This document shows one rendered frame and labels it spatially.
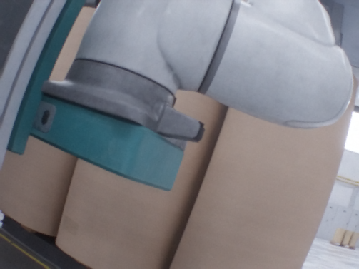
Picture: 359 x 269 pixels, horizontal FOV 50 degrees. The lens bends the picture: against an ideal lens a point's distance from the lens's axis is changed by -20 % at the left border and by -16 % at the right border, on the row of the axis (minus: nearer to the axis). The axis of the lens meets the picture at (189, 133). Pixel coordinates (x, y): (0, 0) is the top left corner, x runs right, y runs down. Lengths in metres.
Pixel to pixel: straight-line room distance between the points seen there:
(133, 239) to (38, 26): 0.92
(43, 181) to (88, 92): 1.05
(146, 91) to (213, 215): 0.76
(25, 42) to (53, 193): 1.10
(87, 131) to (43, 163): 1.04
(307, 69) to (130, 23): 0.23
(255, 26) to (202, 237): 0.81
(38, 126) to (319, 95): 0.37
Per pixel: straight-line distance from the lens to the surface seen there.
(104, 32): 0.55
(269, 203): 1.21
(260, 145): 1.24
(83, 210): 1.40
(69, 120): 0.53
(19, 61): 0.51
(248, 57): 0.55
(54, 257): 1.64
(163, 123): 0.54
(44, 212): 1.57
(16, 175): 1.59
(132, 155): 0.48
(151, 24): 0.54
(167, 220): 1.35
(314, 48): 0.58
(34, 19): 0.52
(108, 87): 0.52
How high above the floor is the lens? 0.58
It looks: 6 degrees up
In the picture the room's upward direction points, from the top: 20 degrees clockwise
